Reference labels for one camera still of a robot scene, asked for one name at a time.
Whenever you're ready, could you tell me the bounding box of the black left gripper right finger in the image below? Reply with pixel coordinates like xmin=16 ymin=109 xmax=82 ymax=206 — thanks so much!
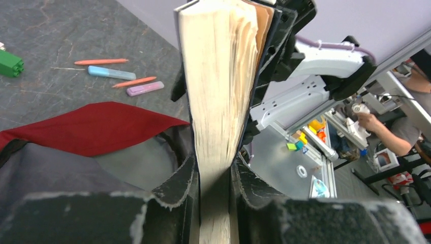
xmin=231 ymin=156 xmax=426 ymax=243

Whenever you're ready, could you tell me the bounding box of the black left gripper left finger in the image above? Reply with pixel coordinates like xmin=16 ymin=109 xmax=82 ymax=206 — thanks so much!
xmin=1 ymin=156 xmax=199 ymax=243

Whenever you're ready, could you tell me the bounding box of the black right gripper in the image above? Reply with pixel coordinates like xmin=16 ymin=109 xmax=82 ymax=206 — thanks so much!
xmin=240 ymin=0 xmax=318 ymax=145

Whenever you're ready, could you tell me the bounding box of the dark blue Nineteen Eighty-Four book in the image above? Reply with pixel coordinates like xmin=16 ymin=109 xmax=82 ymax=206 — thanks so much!
xmin=174 ymin=1 xmax=276 ymax=243

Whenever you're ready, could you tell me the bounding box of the red student backpack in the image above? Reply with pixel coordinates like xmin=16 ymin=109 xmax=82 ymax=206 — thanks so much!
xmin=1 ymin=102 xmax=187 ymax=218

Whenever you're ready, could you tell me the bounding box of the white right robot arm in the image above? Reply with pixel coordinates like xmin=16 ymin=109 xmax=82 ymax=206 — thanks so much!
xmin=231 ymin=1 xmax=430 ymax=243

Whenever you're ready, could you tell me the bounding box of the white tape roll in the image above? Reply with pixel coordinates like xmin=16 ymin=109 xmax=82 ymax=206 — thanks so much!
xmin=296 ymin=165 xmax=307 ymax=178

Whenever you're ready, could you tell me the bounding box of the background workbench with items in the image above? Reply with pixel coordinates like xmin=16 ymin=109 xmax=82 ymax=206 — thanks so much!
xmin=251 ymin=72 xmax=431 ymax=230

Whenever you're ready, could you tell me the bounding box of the pink chalk stick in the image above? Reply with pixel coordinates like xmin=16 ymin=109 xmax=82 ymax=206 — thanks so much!
xmin=126 ymin=81 xmax=164 ymax=97

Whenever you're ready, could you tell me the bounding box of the person at background desk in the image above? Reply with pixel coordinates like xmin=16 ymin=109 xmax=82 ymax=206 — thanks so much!
xmin=350 ymin=49 xmax=430 ymax=156

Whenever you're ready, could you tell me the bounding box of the light blue chalk stick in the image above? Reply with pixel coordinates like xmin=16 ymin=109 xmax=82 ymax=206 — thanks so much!
xmin=87 ymin=66 xmax=136 ymax=80

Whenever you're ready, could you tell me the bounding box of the colourful toy block tower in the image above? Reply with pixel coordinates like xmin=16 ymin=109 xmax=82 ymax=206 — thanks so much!
xmin=0 ymin=43 xmax=24 ymax=78

